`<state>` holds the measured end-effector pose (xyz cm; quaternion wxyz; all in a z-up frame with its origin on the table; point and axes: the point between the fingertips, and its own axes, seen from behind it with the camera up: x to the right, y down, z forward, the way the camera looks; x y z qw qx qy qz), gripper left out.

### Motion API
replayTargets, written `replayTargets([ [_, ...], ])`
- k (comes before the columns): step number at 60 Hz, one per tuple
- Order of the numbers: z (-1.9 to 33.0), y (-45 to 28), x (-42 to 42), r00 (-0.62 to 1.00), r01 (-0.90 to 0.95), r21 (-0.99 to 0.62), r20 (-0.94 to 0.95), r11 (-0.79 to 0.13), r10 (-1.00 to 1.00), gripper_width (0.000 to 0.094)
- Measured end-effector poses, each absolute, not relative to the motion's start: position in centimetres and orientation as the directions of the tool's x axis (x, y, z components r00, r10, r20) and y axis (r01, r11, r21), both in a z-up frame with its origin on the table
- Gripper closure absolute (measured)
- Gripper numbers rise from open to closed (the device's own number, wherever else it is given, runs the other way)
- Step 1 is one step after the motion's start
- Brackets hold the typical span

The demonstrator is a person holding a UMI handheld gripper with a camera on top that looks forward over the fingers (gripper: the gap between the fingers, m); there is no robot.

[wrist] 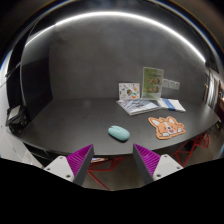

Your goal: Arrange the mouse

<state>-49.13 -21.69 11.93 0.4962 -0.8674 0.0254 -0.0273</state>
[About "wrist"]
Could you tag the teal computer mouse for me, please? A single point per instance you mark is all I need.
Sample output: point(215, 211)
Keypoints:
point(119, 133)

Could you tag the orange corgi mouse pad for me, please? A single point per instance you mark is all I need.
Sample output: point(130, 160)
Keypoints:
point(166, 128)

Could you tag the white blue booklet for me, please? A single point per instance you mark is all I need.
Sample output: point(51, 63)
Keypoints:
point(171, 104)

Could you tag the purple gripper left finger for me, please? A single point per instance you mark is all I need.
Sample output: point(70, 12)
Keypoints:
point(73, 167)

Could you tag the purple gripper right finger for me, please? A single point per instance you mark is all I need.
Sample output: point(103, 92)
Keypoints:
point(153, 166)

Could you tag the white sticker card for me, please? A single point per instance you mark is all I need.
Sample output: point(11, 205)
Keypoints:
point(128, 91)

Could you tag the grey patterned magazine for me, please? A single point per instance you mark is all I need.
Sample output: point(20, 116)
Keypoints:
point(137, 106)

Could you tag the green standing menu sign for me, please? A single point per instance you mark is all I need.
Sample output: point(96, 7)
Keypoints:
point(152, 83)

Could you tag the red table leg frame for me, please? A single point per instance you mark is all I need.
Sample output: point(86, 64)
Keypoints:
point(182, 156)

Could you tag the white wall outlets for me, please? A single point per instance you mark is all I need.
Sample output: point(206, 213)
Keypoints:
point(171, 84)

